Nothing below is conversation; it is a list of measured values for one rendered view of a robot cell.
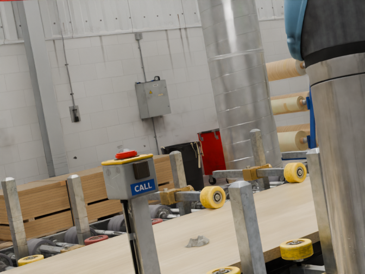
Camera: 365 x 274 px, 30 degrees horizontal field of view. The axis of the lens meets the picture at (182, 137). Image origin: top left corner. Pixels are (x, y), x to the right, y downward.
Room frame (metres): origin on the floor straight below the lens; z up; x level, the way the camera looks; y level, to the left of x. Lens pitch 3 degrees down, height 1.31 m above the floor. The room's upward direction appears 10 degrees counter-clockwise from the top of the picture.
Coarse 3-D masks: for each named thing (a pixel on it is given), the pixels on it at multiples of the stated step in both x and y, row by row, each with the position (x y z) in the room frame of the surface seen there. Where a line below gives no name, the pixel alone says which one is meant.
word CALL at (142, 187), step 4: (148, 180) 1.21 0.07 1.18; (152, 180) 1.22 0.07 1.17; (132, 184) 1.19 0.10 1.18; (136, 184) 1.20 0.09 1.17; (140, 184) 1.20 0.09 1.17; (144, 184) 1.21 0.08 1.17; (148, 184) 1.21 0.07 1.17; (152, 184) 1.22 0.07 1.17; (132, 188) 1.19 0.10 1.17; (136, 188) 1.20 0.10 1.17; (140, 188) 1.20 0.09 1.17; (144, 188) 1.21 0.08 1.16; (148, 188) 1.21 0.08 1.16; (152, 188) 1.22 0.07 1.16; (132, 192) 1.19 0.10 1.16; (136, 192) 1.19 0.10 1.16; (140, 192) 1.20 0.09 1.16
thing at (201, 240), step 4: (200, 236) 1.91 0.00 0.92; (204, 236) 1.91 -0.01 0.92; (192, 240) 1.89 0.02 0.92; (196, 240) 1.90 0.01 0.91; (200, 240) 1.90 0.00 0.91; (204, 240) 1.88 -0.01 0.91; (208, 240) 1.91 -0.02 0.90; (188, 244) 1.88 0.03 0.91; (192, 244) 1.88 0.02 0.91; (196, 244) 1.88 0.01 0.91; (200, 244) 1.86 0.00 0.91; (204, 244) 1.87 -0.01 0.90
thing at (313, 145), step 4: (308, 100) 8.45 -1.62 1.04; (308, 104) 8.45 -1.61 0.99; (312, 104) 8.42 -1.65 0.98; (308, 108) 8.44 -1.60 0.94; (312, 108) 8.41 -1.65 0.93; (312, 112) 8.41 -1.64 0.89; (312, 116) 8.40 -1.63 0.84; (312, 120) 8.40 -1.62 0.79; (312, 124) 8.39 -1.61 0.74; (312, 128) 8.38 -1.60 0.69; (312, 132) 8.38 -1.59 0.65; (308, 136) 8.39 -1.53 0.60; (312, 136) 8.37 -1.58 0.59; (308, 140) 8.38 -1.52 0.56; (312, 140) 8.37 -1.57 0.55; (308, 144) 8.39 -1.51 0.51; (312, 144) 8.36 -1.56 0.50; (312, 148) 8.35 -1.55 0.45
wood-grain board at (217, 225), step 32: (288, 192) 2.52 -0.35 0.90; (160, 224) 2.33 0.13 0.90; (192, 224) 2.22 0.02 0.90; (224, 224) 2.12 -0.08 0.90; (288, 224) 1.95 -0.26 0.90; (64, 256) 2.06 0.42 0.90; (96, 256) 1.98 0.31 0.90; (128, 256) 1.90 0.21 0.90; (160, 256) 1.83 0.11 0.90; (192, 256) 1.76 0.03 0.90; (224, 256) 1.70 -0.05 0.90
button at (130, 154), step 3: (117, 153) 1.23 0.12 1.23; (120, 153) 1.22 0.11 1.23; (123, 153) 1.22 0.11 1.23; (126, 153) 1.21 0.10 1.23; (129, 153) 1.21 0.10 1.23; (132, 153) 1.22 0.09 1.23; (135, 153) 1.22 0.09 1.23; (117, 156) 1.22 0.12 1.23; (120, 156) 1.21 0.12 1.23; (123, 156) 1.21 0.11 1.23; (126, 156) 1.21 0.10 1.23; (129, 156) 1.21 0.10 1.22; (132, 156) 1.22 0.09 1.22
